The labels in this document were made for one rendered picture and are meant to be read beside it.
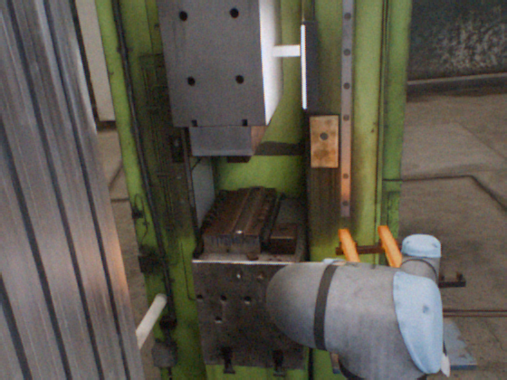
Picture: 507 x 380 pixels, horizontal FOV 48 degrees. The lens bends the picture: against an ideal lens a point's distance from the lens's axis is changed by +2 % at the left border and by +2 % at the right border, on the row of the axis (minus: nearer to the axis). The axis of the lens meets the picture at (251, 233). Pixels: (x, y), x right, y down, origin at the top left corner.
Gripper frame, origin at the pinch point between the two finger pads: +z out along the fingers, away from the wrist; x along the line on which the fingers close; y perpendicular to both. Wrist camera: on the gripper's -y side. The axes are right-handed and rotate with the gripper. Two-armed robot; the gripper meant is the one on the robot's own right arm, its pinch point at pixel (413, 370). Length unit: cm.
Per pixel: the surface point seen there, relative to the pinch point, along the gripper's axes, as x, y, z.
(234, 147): -56, -54, -36
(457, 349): 13.1, -32.4, 17.1
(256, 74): -47, -55, -58
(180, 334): -90, -66, 49
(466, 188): 46, -348, 93
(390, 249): -6.6, -40.6, -10.1
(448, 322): 11.4, -45.5, 17.1
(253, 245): -52, -54, -1
